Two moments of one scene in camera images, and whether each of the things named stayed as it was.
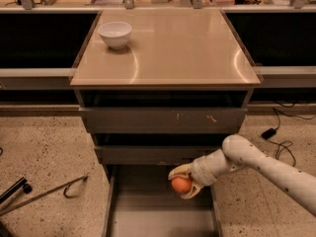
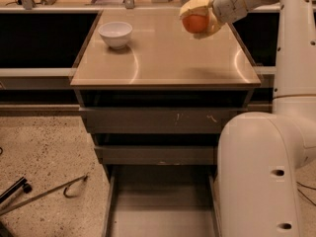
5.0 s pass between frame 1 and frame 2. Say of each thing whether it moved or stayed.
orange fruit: moved
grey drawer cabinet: stayed
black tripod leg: stayed
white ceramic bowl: stayed
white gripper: moved
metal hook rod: stayed
